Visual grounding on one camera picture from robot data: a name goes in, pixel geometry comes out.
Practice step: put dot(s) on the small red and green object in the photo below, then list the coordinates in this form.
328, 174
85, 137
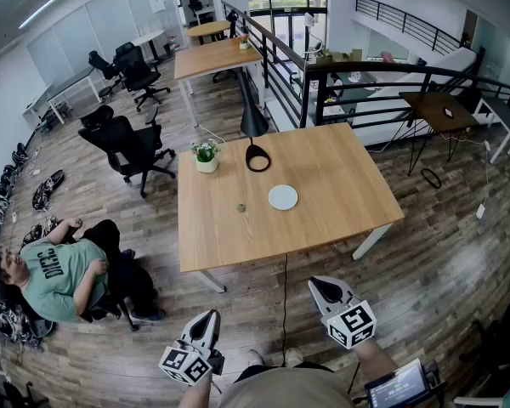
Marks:
241, 207

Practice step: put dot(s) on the round wooden table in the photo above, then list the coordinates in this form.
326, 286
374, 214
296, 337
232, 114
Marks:
208, 28

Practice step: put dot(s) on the person's right forearm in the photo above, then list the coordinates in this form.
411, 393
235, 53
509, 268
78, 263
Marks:
376, 361

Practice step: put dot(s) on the black balcony railing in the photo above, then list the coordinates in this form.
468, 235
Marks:
408, 19

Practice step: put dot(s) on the black cone desk lamp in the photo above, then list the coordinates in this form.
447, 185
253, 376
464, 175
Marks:
254, 126

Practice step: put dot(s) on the wooden desk with white legs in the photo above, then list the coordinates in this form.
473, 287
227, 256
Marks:
212, 58

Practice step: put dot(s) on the dark table with hairpin legs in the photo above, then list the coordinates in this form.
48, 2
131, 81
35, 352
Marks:
433, 109

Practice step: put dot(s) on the person's shoe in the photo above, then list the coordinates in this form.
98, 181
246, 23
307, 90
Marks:
255, 357
294, 357

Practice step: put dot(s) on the small potted flower plant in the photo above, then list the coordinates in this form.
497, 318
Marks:
244, 44

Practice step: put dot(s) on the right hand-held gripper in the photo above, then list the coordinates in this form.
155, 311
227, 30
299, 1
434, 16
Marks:
350, 323

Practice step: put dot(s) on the white round plate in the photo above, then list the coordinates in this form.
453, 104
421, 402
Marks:
283, 197

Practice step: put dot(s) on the person's right shoe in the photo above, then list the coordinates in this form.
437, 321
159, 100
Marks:
294, 357

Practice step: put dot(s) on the person's black trousers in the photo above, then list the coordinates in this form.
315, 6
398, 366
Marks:
323, 366

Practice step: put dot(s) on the person's left shoe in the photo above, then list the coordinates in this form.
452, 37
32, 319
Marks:
255, 357

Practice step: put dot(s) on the white paper notice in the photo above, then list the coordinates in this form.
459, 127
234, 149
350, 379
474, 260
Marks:
157, 3

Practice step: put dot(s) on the white floor lamp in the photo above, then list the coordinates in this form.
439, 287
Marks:
309, 19

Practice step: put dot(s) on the cardboard box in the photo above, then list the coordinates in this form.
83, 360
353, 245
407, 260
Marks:
356, 54

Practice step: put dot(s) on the white power adapter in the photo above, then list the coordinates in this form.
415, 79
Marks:
480, 211

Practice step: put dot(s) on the round white table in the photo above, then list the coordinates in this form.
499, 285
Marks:
149, 36

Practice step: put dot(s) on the white bench with dark top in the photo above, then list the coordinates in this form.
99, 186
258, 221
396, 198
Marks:
503, 115

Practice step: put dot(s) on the row of black floor devices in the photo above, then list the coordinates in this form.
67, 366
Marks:
0, 202

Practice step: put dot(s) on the person's left forearm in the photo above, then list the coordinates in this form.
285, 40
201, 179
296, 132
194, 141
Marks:
197, 395

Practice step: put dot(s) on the person's beige shirt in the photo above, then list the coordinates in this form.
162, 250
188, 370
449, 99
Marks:
280, 391

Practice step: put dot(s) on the wrist-mounted screen device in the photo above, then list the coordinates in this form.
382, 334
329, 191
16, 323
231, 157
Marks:
397, 387

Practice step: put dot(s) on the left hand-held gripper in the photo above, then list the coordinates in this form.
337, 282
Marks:
183, 364

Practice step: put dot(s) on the flowering plant in white pot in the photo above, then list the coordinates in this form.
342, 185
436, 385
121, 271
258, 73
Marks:
206, 164

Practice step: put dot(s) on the grey-topped white desk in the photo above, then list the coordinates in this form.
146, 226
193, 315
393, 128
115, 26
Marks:
68, 85

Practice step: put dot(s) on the black metal railing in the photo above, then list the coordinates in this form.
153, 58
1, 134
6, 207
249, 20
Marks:
310, 68

